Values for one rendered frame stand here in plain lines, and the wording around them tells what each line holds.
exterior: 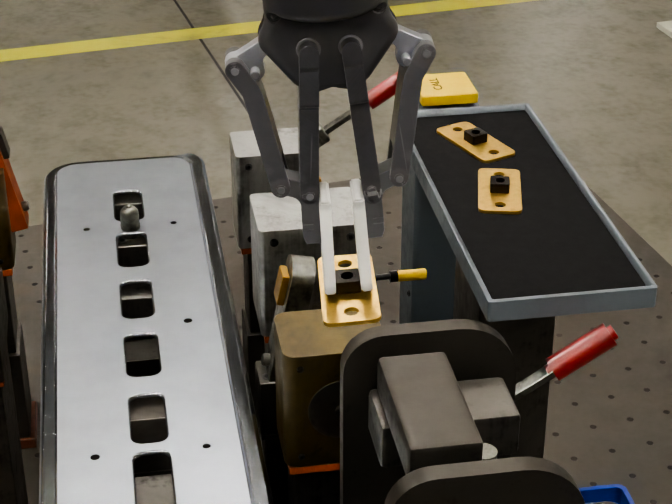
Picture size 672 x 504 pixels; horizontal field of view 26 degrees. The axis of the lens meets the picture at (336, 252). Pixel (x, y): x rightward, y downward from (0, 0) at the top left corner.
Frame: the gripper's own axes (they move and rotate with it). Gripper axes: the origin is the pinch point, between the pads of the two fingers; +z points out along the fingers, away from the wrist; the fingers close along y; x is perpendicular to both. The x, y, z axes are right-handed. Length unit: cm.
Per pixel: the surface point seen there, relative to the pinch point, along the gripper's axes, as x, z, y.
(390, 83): -65, 19, -8
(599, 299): -12.1, 14.9, -20.0
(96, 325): -36, 28, 23
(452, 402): 4.9, 10.7, -6.2
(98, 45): -366, 134, 64
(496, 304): -11.2, 13.9, -11.7
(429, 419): 6.7, 10.5, -4.4
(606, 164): -268, 142, -81
